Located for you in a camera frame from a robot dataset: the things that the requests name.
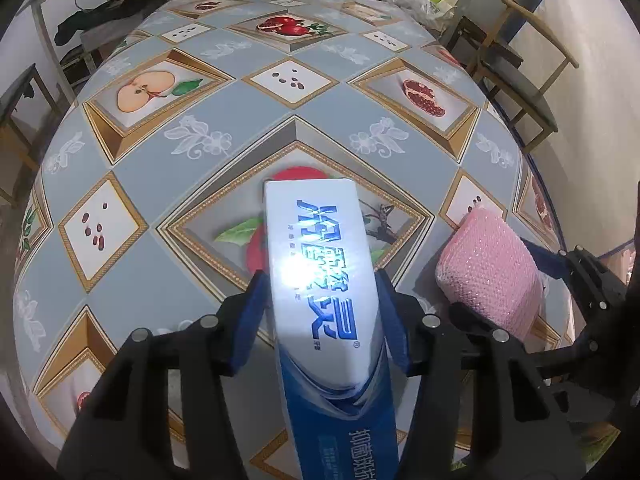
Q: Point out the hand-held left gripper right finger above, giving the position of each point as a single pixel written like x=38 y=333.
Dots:
x=395 y=325

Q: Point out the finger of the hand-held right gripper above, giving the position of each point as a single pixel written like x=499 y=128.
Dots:
x=545 y=260
x=472 y=316

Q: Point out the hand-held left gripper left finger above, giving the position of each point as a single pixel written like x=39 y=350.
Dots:
x=247 y=320

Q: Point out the pink bubble wrap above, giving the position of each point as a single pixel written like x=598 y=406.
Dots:
x=490 y=265

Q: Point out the white blue toothpaste box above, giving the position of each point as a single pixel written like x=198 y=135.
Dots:
x=320 y=270

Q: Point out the white mattress blue trim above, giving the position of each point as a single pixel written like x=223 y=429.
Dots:
x=600 y=110

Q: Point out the wooden chair black seat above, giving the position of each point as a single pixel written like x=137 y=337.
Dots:
x=525 y=90

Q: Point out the pile of plastic bags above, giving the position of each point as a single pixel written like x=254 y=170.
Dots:
x=420 y=7

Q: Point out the dark low table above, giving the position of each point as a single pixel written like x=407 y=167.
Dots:
x=22 y=82

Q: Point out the black cloth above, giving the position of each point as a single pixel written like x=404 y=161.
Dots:
x=90 y=15

